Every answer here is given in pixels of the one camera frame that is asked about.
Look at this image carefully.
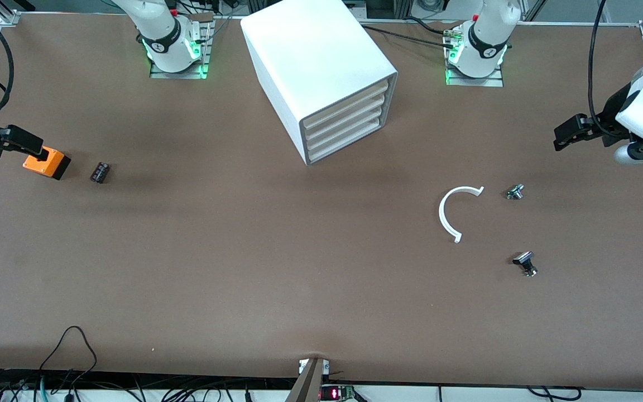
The orange button enclosure box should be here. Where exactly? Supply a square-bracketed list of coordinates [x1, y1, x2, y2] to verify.
[23, 146, 71, 181]

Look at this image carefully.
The white drawer cabinet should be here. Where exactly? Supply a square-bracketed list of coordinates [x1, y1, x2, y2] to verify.
[241, 0, 399, 166]

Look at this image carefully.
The white C-shaped plastic ring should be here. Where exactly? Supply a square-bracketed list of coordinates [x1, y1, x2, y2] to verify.
[439, 186, 485, 244]

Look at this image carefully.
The black floor cable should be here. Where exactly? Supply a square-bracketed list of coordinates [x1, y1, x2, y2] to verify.
[527, 386, 583, 401]

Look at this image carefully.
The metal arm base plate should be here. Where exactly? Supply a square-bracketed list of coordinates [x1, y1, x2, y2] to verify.
[149, 13, 214, 80]
[445, 29, 505, 88]

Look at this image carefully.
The black base power cable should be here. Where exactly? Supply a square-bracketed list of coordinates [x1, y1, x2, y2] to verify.
[359, 17, 459, 52]

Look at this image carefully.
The black knob with metal base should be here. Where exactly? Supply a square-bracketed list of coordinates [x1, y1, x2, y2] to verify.
[512, 251, 539, 278]

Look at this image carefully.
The device with red display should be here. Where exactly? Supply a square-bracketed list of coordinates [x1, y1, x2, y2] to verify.
[320, 384, 357, 402]

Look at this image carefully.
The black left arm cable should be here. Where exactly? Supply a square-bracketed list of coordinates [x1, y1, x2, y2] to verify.
[587, 0, 608, 138]

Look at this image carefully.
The thin black looped cable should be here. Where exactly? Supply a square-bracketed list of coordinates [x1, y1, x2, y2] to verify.
[39, 326, 98, 387]

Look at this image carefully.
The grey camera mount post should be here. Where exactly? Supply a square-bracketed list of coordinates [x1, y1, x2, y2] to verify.
[285, 357, 331, 402]

